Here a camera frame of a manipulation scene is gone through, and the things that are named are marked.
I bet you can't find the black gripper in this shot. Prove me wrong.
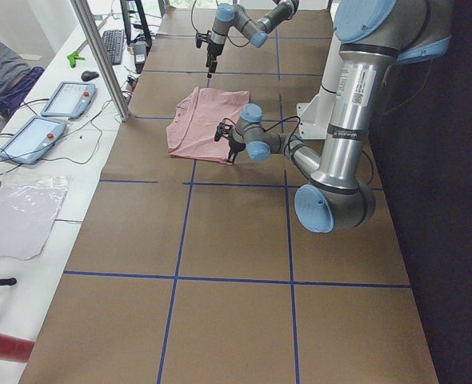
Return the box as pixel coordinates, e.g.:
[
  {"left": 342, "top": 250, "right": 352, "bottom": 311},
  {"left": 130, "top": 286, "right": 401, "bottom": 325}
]
[
  {"left": 206, "top": 41, "right": 224, "bottom": 78},
  {"left": 227, "top": 130, "right": 246, "bottom": 163}
]

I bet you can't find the pink printed t-shirt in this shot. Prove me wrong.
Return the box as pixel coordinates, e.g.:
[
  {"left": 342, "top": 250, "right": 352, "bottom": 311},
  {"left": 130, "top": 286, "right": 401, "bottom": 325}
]
[{"left": 166, "top": 86, "right": 250, "bottom": 164}]

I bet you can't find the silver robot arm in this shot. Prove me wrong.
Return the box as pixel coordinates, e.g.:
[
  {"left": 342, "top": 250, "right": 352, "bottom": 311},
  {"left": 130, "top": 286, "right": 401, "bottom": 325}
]
[
  {"left": 196, "top": 1, "right": 299, "bottom": 78},
  {"left": 216, "top": 1, "right": 454, "bottom": 233}
]

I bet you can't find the black monitor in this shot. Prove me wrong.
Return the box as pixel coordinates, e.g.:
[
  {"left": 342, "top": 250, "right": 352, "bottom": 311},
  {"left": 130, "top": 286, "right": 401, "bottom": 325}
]
[{"left": 118, "top": 0, "right": 157, "bottom": 53}]

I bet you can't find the upper orange black usb hub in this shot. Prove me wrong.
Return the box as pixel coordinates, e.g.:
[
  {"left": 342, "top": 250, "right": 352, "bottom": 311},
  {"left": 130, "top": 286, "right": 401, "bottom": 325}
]
[{"left": 126, "top": 76, "right": 138, "bottom": 92}]

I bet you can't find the black keyboard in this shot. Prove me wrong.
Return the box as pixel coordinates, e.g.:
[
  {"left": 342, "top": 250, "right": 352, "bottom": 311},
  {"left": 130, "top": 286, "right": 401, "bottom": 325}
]
[{"left": 102, "top": 30, "right": 125, "bottom": 65}]

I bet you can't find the black computer mouse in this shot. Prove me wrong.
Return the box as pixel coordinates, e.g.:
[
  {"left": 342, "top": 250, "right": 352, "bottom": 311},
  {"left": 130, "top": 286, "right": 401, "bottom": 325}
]
[{"left": 81, "top": 70, "right": 99, "bottom": 82}]

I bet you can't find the green clamp tool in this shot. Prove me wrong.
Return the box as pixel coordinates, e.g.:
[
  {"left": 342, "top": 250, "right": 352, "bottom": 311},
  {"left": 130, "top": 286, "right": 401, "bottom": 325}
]
[{"left": 67, "top": 51, "right": 86, "bottom": 68}]

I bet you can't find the upper blue teach pendant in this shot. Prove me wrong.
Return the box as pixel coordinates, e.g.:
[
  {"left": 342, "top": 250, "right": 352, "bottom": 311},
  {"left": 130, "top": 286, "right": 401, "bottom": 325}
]
[{"left": 40, "top": 82, "right": 97, "bottom": 119}]

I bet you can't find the blue teach pendant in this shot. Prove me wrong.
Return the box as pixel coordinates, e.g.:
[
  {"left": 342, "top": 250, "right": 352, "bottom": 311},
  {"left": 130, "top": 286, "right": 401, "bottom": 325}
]
[
  {"left": 0, "top": 116, "right": 66, "bottom": 164},
  {"left": 40, "top": 82, "right": 97, "bottom": 119}
]

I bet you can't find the lower blue teach pendant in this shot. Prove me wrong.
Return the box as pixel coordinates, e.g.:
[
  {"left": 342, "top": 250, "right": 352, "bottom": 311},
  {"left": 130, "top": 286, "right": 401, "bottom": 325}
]
[{"left": 0, "top": 116, "right": 66, "bottom": 164}]

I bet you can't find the clear plastic bag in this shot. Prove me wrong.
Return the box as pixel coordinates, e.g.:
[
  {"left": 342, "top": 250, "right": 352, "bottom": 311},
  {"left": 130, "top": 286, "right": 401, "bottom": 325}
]
[{"left": 0, "top": 174, "right": 72, "bottom": 261}]

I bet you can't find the red cylinder bottle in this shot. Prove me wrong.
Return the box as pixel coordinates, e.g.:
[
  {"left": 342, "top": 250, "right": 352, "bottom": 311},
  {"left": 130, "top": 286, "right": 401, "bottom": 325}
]
[{"left": 0, "top": 334, "right": 34, "bottom": 363}]

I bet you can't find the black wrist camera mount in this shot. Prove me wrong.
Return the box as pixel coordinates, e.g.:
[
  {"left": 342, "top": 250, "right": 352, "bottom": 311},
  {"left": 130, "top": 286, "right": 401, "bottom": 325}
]
[
  {"left": 214, "top": 118, "right": 236, "bottom": 142},
  {"left": 195, "top": 30, "right": 212, "bottom": 49}
]

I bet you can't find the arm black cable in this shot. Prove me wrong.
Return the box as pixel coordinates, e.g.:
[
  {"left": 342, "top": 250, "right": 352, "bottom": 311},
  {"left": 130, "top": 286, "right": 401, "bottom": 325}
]
[
  {"left": 190, "top": 0, "right": 253, "bottom": 49},
  {"left": 219, "top": 115, "right": 381, "bottom": 189}
]

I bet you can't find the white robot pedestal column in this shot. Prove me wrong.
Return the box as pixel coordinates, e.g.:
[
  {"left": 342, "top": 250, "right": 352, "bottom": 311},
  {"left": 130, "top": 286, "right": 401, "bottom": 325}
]
[{"left": 297, "top": 34, "right": 342, "bottom": 140}]

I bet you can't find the aluminium frame post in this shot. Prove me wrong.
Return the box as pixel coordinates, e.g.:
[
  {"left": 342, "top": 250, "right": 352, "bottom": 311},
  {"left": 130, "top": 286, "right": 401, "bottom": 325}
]
[{"left": 70, "top": 0, "right": 130, "bottom": 122}]

